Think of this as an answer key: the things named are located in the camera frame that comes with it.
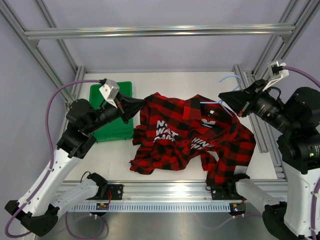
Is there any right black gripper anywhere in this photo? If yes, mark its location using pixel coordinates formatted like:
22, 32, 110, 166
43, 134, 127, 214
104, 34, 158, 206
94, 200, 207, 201
220, 78, 298, 134

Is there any light blue wire hanger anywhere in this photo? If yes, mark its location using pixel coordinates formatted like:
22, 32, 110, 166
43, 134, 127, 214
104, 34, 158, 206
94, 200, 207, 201
198, 72, 242, 116

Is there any red black plaid shirt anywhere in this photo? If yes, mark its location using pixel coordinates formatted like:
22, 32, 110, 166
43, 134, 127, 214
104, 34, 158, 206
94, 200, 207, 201
130, 93, 256, 187

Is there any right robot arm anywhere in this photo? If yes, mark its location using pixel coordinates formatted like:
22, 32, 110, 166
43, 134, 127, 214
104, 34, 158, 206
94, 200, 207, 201
219, 79, 320, 240

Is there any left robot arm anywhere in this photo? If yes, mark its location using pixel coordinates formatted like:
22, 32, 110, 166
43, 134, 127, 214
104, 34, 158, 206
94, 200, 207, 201
5, 93, 146, 237

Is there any green plastic tray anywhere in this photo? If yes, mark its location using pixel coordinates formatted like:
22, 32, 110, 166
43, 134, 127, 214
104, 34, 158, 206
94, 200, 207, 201
89, 81, 134, 143

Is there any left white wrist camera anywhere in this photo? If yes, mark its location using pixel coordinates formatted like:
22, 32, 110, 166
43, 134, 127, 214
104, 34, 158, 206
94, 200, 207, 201
99, 78, 120, 109

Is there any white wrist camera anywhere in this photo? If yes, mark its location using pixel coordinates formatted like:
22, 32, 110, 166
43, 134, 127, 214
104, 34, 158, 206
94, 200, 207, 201
262, 59, 289, 92
99, 78, 120, 109

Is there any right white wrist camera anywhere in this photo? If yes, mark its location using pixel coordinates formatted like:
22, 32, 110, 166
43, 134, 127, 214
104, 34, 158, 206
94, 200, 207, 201
262, 59, 289, 92

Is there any front aluminium rail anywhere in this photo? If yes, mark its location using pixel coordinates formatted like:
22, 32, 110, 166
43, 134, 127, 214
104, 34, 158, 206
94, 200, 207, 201
54, 181, 288, 203

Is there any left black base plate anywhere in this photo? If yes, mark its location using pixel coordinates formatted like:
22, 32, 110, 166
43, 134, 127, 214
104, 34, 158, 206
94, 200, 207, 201
96, 184, 124, 201

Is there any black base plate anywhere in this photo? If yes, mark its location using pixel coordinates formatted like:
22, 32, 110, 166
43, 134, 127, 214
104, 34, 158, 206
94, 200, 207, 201
205, 184, 237, 200
96, 184, 124, 201

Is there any aluminium frame crossbar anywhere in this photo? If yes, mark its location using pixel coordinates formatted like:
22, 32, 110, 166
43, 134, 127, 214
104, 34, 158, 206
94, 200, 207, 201
24, 23, 296, 40

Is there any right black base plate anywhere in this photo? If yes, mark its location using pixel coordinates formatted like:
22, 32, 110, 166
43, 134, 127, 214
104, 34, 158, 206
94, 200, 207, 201
205, 184, 237, 200

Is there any white slotted cable duct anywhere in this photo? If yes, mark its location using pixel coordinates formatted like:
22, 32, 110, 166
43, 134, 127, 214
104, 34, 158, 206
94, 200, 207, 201
69, 202, 231, 213

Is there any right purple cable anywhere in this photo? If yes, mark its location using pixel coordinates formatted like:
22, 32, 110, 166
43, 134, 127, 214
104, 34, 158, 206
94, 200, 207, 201
199, 66, 320, 238

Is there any purple cable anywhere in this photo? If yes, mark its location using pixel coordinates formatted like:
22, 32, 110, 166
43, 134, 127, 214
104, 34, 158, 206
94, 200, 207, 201
4, 79, 108, 238
199, 66, 320, 238

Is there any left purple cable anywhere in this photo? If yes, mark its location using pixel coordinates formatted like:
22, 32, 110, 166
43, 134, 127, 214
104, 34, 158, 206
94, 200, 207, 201
4, 79, 108, 238

